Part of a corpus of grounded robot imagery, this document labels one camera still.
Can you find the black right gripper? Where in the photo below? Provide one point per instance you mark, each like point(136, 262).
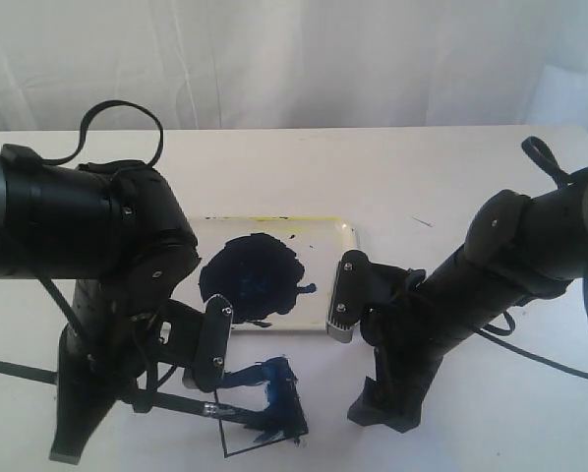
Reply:
point(394, 322)

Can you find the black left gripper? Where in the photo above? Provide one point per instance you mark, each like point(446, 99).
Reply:
point(89, 384)

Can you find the black paintbrush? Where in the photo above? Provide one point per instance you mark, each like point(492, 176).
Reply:
point(250, 419)

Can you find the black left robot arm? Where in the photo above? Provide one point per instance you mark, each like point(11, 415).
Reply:
point(118, 231)

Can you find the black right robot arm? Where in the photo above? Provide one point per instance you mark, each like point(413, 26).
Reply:
point(517, 250)

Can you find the white paint tray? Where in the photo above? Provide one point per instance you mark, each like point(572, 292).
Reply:
point(276, 272)

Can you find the white backdrop curtain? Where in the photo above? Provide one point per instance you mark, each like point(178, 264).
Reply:
point(296, 64)

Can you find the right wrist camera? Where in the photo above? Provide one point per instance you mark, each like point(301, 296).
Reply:
point(351, 291)

